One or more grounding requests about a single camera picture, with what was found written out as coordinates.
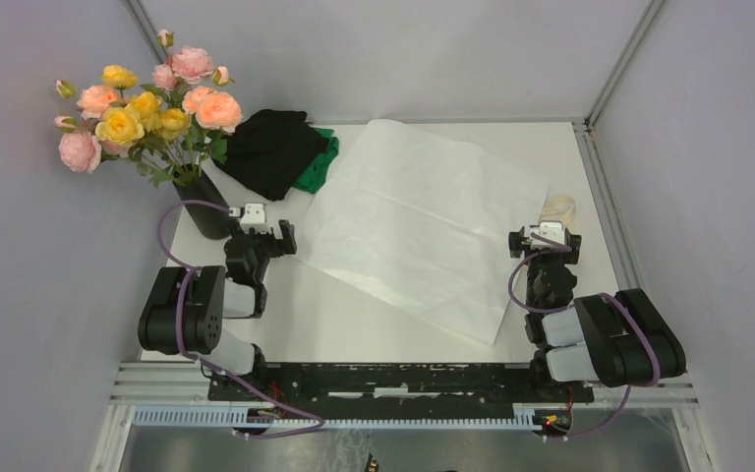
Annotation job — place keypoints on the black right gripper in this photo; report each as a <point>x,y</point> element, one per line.
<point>571,256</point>

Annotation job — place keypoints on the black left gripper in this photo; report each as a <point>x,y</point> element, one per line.
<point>287,234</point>

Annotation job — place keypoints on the cream printed ribbon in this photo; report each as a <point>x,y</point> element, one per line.
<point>561,208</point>

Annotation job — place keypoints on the white paper bouquet wrap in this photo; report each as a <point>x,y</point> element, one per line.
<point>421,222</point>

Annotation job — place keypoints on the peach rose stem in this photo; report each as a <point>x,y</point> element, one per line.
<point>214,116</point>
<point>93,101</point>

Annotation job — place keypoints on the yellow rose stem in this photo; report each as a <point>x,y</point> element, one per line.
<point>144,128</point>

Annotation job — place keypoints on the pink rose stem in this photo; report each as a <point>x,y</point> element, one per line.
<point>188,64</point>

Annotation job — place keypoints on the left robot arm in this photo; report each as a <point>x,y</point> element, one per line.
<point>191,319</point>

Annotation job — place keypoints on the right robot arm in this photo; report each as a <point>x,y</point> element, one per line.
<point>618,339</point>

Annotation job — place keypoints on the pink roses in vase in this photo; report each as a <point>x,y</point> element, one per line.
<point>81,150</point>

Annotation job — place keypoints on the green cloth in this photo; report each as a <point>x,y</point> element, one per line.
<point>315,175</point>

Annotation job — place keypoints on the black cloth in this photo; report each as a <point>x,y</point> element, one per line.
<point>270,151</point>

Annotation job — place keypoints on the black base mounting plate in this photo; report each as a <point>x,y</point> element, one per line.
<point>487,391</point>

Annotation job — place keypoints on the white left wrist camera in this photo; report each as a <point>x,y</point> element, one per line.
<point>251,218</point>

